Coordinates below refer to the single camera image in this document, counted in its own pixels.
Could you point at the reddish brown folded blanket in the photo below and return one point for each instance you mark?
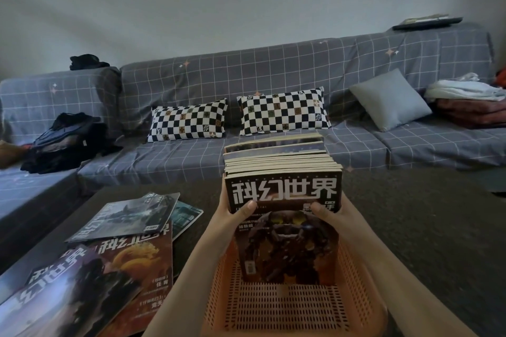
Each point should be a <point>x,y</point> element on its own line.
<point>472,112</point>

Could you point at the stack of magazines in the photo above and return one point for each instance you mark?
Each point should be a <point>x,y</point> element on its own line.
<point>282,198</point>

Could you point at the orange plastic basket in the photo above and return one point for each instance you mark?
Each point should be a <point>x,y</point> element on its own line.
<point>288,309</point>

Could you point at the teal cover magazine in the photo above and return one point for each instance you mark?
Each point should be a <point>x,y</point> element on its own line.
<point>185,217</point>

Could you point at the plain grey cushion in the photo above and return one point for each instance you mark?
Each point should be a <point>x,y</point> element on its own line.
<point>389,99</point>

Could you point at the black garment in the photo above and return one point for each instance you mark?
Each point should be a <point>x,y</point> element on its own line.
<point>87,62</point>

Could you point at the person's right thumb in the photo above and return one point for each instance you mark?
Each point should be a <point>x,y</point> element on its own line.
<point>322,210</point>

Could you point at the person's left hand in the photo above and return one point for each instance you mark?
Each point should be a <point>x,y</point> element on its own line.
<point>229,223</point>

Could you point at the orange cloth item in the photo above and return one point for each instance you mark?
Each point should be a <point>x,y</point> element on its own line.
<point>501,77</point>

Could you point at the brown cloth item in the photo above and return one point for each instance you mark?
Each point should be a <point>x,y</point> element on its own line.
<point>10,154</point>

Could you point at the person's right forearm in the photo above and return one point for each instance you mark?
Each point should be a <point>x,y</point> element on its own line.
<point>403,289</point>

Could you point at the black backpack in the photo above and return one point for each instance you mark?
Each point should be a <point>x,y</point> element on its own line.
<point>67,143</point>

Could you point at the dark purple cover magazine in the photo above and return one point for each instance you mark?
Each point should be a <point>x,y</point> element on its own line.
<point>67,301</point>

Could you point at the person's right hand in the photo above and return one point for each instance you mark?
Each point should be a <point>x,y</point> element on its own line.
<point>342,220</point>

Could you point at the black white checkered pillow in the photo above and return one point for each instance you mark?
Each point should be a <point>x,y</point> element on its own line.
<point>189,120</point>
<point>282,111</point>

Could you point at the white folded cloth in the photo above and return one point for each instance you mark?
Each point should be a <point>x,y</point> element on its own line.
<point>462,88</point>

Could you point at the person's left thumb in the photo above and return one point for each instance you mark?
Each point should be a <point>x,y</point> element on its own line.
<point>245,209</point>

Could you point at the grey cover magazine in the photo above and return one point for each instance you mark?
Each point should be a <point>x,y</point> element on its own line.
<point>124,216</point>

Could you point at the dark flat book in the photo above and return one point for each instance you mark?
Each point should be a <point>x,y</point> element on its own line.
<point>427,22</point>

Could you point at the grey grid covered sofa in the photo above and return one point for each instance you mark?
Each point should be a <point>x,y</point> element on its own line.
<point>276,64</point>

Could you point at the orange cover magazine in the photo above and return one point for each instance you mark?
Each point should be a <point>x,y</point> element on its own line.
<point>148,269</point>

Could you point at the person's left forearm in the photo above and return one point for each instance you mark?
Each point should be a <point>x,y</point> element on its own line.
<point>189,281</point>

